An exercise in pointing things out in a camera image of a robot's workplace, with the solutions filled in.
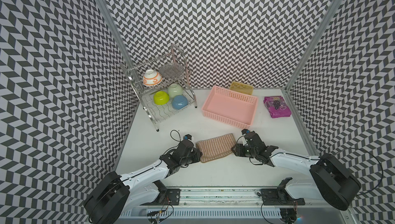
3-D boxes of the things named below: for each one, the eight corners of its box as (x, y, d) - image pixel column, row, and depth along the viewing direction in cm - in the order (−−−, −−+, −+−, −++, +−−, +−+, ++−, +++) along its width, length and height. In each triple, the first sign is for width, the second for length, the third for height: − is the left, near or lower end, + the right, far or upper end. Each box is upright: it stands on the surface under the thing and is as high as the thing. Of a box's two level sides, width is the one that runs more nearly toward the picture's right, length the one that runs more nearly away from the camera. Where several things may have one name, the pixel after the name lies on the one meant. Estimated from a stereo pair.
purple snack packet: (269, 119, 102) (271, 115, 98) (263, 100, 113) (265, 95, 109) (288, 119, 102) (292, 115, 98) (280, 100, 113) (283, 95, 109)
